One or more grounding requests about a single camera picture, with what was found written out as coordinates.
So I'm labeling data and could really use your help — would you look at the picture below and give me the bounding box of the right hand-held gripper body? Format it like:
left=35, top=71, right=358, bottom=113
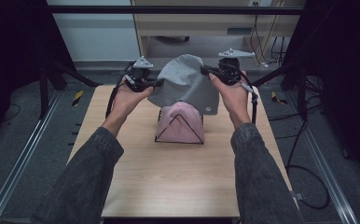
left=216, top=47, right=256, bottom=87

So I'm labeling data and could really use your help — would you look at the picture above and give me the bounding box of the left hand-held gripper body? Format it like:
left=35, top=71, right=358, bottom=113
left=123, top=55, right=155, bottom=93

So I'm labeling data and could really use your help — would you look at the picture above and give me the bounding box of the gray knit beanie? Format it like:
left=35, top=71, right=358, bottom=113
left=147, top=53, right=220, bottom=117

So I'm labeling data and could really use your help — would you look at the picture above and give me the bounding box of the pink knit beanie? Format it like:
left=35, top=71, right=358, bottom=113
left=155, top=101, right=206, bottom=145

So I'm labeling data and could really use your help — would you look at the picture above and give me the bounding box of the black wire triangular rack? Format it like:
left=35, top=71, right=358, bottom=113
left=154, top=106, right=205, bottom=146

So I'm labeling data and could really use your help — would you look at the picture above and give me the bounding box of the person's left hand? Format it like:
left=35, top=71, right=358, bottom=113
left=103, top=76, right=155, bottom=129

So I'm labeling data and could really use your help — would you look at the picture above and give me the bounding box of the person's right hand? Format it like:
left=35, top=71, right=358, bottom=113
left=208, top=72, right=255, bottom=129

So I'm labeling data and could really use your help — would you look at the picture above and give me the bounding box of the light wooden desk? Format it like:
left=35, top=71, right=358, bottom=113
left=131, top=0, right=307, bottom=68

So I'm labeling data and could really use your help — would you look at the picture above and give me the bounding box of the yellow black striped tape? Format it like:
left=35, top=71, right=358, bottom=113
left=72, top=90, right=85, bottom=107
left=270, top=91, right=288, bottom=105

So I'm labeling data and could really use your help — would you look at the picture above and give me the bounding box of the white cabinet panel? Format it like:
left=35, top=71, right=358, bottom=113
left=45, top=0, right=143, bottom=63

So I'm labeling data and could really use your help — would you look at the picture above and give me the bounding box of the dark curtain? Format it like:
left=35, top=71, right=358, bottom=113
left=282, top=0, right=360, bottom=188
left=0, top=0, right=76, bottom=150

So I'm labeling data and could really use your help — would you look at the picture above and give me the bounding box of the right hand-held gripper cable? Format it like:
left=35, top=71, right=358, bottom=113
left=239, top=70, right=260, bottom=126

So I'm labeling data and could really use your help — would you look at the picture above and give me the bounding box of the bundle of hanging cables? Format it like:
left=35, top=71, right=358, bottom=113
left=250, top=1, right=287, bottom=68

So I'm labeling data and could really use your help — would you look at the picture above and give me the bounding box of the black frame strut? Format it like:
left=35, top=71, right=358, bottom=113
left=249, top=59, right=309, bottom=121
left=38, top=58, right=103, bottom=120

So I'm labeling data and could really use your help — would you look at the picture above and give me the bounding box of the black horizontal frame bar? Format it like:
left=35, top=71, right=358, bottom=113
left=47, top=5, right=304, bottom=15

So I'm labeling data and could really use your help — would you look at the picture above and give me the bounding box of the aluminium floor rail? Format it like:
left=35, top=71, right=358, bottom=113
left=286, top=92, right=360, bottom=224
left=0, top=91, right=62, bottom=224

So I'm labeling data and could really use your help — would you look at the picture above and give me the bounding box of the gray metal bracket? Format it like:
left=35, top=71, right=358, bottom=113
left=289, top=190, right=305, bottom=201

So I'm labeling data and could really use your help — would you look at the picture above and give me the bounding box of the black floor cable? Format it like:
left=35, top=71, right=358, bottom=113
left=267, top=102, right=331, bottom=210

